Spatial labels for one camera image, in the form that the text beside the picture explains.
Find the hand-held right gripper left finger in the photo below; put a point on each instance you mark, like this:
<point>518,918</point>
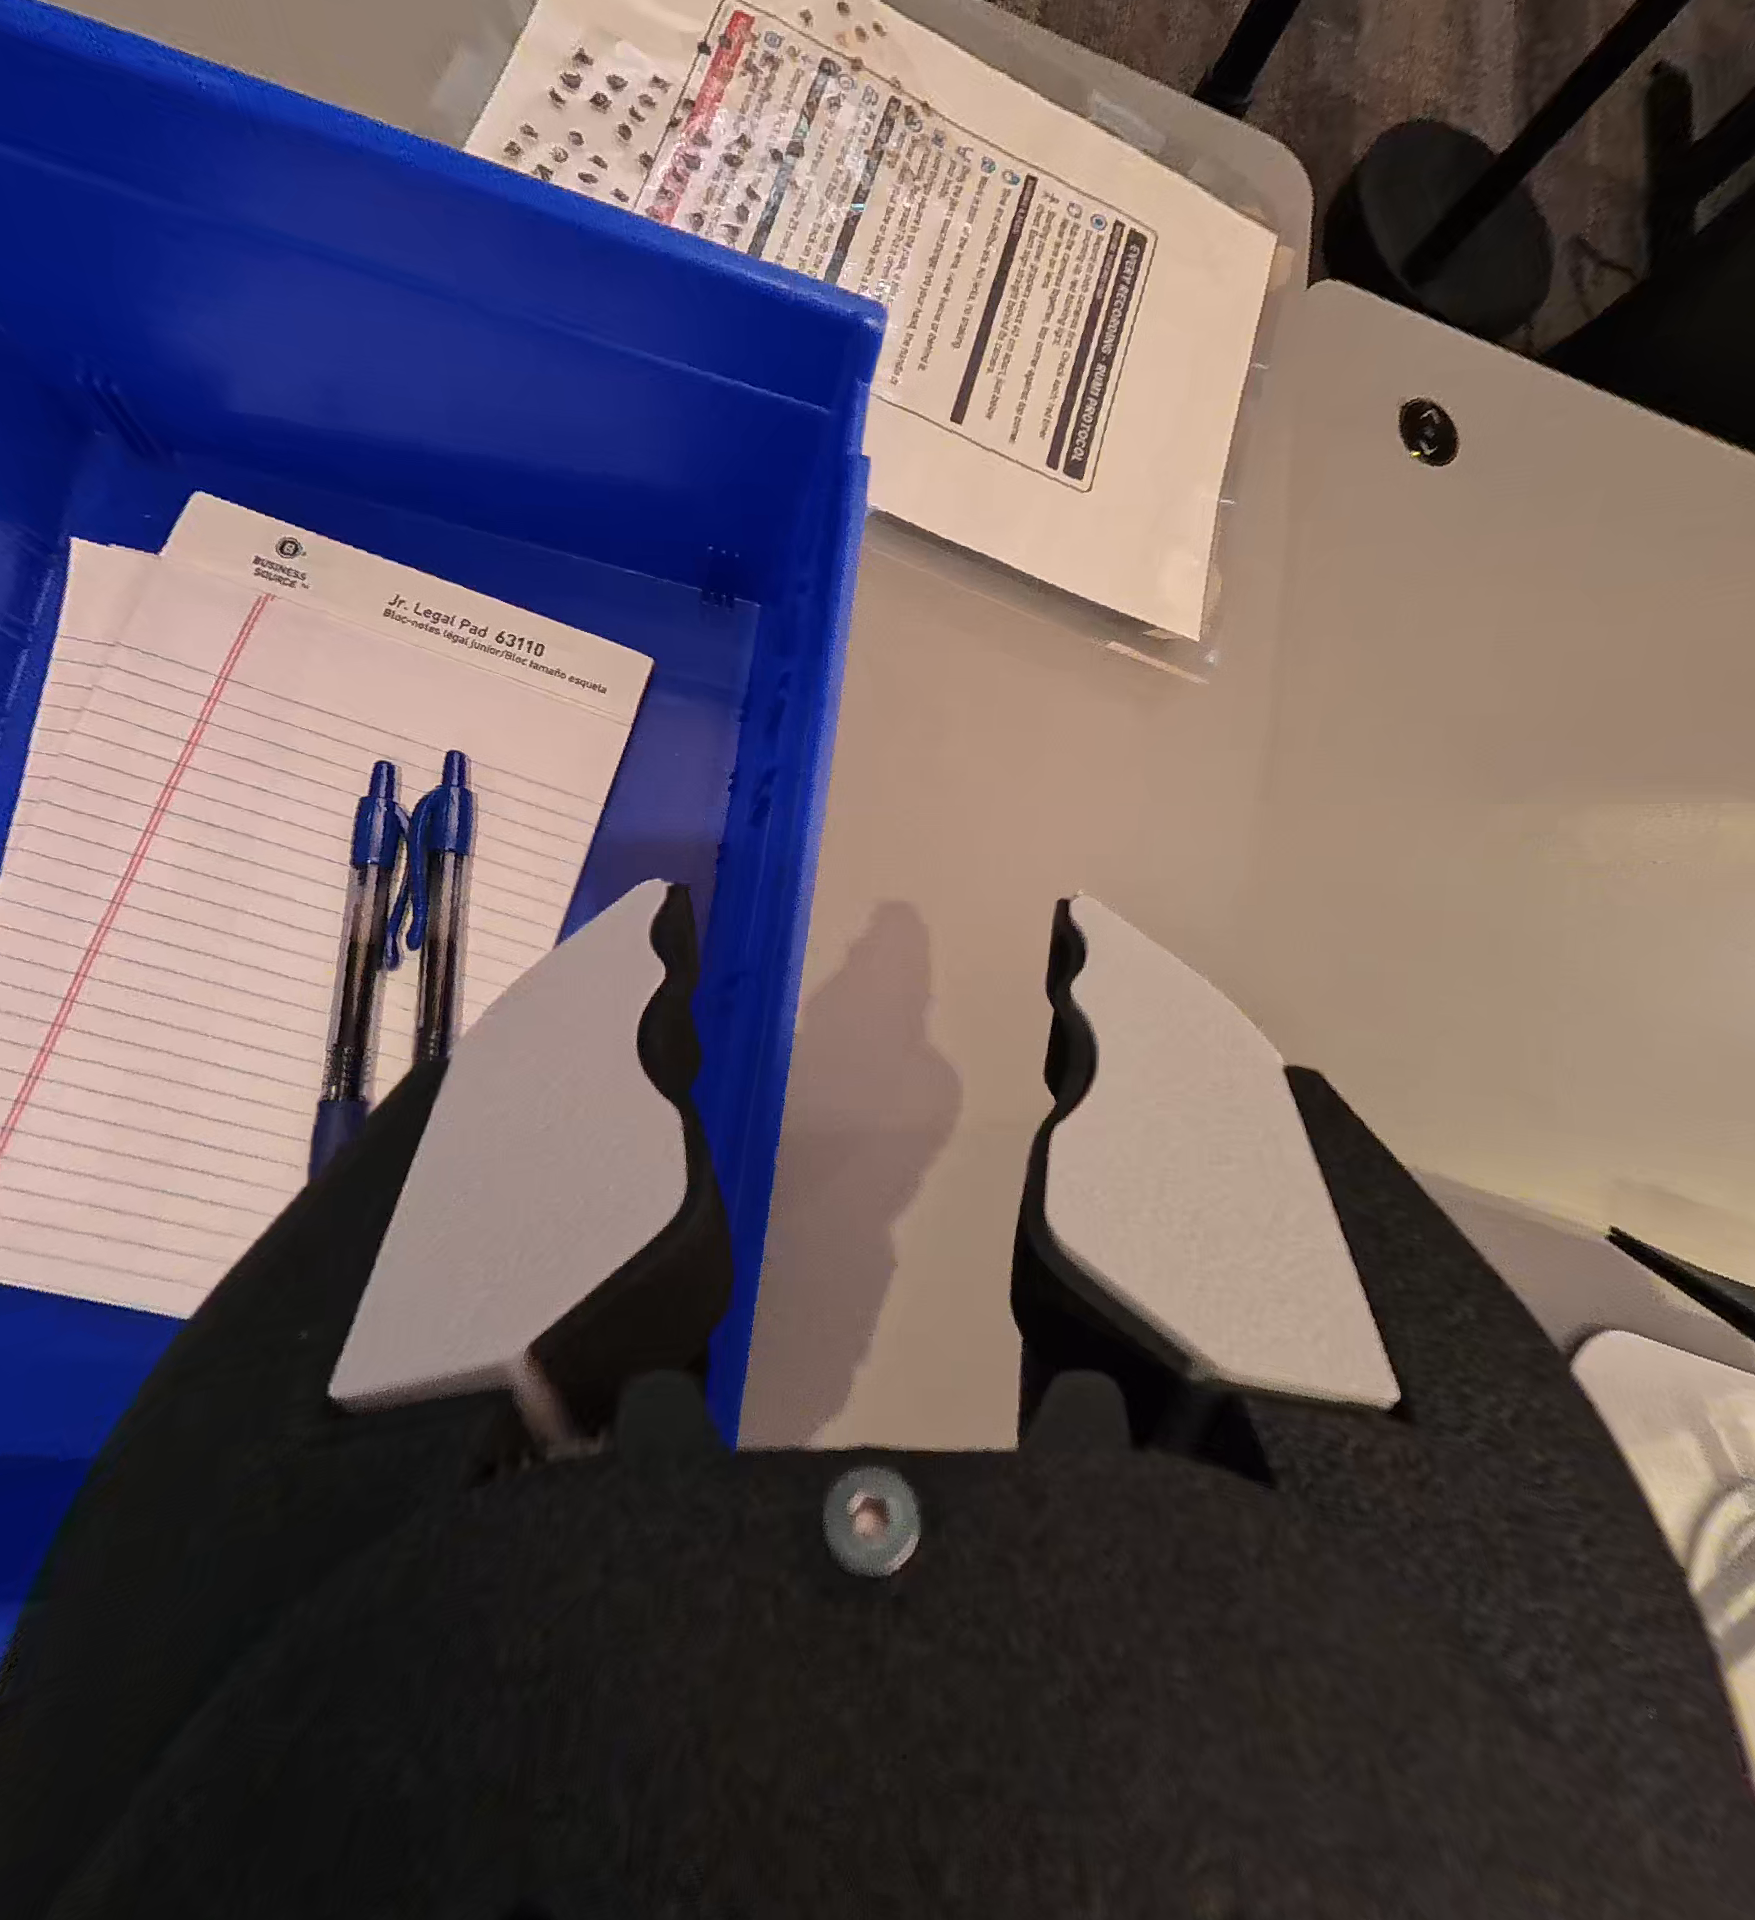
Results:
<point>518,1184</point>

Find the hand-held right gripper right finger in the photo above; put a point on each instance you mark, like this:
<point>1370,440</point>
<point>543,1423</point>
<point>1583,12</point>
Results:
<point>1209,1201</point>

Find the blue retractable pen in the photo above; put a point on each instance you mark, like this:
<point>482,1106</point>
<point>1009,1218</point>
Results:
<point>439,959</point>
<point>353,990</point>

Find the white lined notepad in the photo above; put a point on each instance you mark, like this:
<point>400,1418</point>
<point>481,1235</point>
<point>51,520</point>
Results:
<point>218,931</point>

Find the blue plastic bin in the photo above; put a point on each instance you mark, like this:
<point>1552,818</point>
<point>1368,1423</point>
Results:
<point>367,346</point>

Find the white flat board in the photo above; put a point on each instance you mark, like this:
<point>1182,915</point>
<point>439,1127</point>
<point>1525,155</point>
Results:
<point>1687,1441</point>

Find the round desk grommet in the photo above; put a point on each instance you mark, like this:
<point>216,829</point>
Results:
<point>1427,430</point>

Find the barcode sheet in sleeve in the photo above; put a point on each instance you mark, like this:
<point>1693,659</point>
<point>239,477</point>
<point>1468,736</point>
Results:
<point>1119,375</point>

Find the black round floor base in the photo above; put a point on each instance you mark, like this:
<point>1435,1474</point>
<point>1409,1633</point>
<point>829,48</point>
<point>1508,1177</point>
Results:
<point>1446,211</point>

